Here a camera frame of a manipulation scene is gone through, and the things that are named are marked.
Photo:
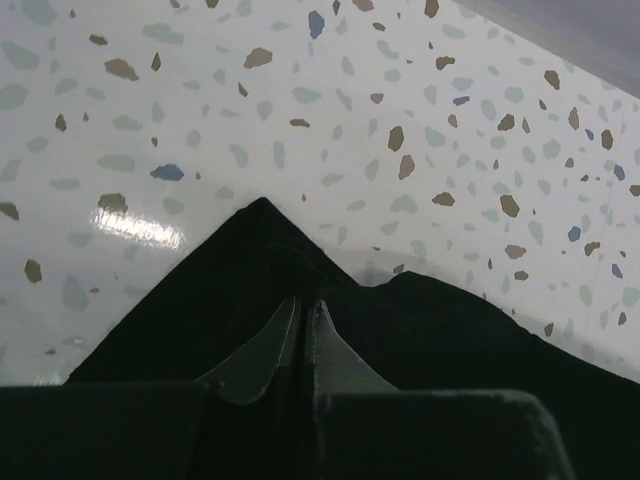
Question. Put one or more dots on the black t shirt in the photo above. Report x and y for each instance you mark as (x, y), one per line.
(415, 331)

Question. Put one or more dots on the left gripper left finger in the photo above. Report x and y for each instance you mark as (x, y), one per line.
(215, 427)

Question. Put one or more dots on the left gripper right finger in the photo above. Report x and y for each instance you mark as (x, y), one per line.
(366, 428)

